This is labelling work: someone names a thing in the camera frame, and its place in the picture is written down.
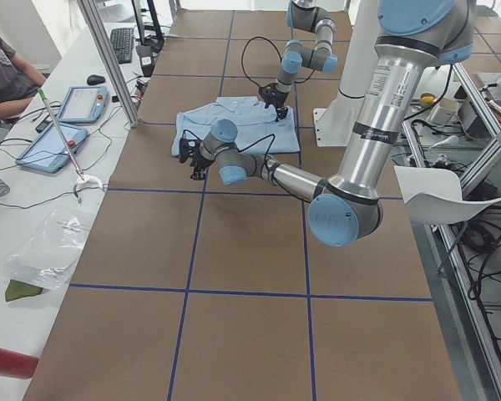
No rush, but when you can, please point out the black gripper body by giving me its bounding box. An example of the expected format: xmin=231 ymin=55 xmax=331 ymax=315
xmin=179 ymin=139 xmax=211 ymax=180
xmin=258 ymin=83 xmax=288 ymax=122

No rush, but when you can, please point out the light blue striped shirt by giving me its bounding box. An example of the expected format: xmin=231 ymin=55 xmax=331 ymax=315
xmin=171 ymin=96 xmax=300 ymax=157

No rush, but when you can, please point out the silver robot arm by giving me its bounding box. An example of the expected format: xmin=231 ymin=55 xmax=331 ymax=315
xmin=259 ymin=1 xmax=337 ymax=120
xmin=172 ymin=1 xmax=476 ymax=246

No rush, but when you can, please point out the white mounting plate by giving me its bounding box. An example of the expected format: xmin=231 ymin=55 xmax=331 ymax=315
xmin=313 ymin=108 xmax=353 ymax=147

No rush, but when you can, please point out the teach pendant far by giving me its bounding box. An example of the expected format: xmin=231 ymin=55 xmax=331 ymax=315
xmin=57 ymin=85 xmax=109 ymax=124

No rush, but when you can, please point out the teach pendant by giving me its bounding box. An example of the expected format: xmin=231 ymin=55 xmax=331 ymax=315
xmin=57 ymin=85 xmax=109 ymax=124
xmin=15 ymin=123 xmax=88 ymax=174

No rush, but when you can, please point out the grabber stick tool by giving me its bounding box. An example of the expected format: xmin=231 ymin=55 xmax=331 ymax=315
xmin=38 ymin=89 xmax=104 ymax=204

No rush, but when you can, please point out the black computer mouse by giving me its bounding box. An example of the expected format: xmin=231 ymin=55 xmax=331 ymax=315
xmin=86 ymin=74 xmax=106 ymax=86

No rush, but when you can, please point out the black keyboard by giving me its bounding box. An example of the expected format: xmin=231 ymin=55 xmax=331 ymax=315
xmin=109 ymin=27 xmax=134 ymax=64

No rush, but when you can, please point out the teach pendant near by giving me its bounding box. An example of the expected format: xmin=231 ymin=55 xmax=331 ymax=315
xmin=15 ymin=123 xmax=88 ymax=174

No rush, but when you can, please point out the clear plastic bag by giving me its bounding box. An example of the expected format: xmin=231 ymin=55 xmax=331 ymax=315
xmin=5 ymin=208 xmax=94 ymax=290

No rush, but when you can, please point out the seated person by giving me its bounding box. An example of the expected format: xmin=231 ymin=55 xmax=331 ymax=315
xmin=0 ymin=37 xmax=46 ymax=120

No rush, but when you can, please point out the white plastic chair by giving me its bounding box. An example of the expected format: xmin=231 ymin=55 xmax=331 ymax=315
xmin=394 ymin=165 xmax=501 ymax=225

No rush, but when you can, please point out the green cloth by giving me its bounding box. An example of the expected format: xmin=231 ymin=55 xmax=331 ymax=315
xmin=4 ymin=279 xmax=43 ymax=302

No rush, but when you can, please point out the red metal bottle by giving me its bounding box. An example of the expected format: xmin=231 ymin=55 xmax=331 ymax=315
xmin=0 ymin=348 xmax=39 ymax=379

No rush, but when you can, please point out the aluminium frame post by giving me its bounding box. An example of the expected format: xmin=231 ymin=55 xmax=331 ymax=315
xmin=78 ymin=0 xmax=139 ymax=128

